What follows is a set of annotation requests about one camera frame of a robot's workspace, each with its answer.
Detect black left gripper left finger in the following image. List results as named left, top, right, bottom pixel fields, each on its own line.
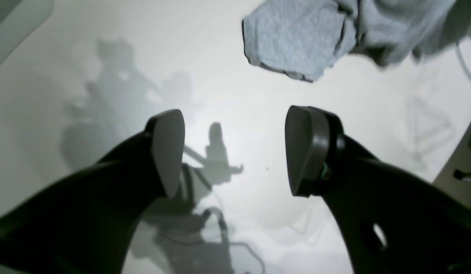
left=0, top=109, right=185, bottom=274

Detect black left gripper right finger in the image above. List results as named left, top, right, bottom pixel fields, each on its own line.
left=285, top=105, right=471, bottom=274

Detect grey t-shirt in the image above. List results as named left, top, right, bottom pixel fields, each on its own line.
left=241, top=0, right=471, bottom=83

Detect white chair base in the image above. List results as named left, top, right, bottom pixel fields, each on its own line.
left=453, top=169, right=471, bottom=182

